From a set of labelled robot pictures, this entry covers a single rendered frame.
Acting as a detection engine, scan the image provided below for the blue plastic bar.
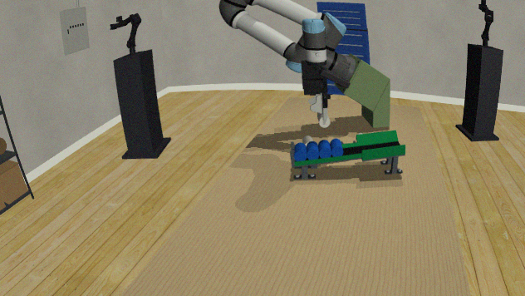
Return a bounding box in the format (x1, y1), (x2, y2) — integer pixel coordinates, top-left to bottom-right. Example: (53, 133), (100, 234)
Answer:
(294, 143), (307, 161)
(330, 138), (343, 157)
(307, 141), (319, 160)
(318, 140), (331, 158)

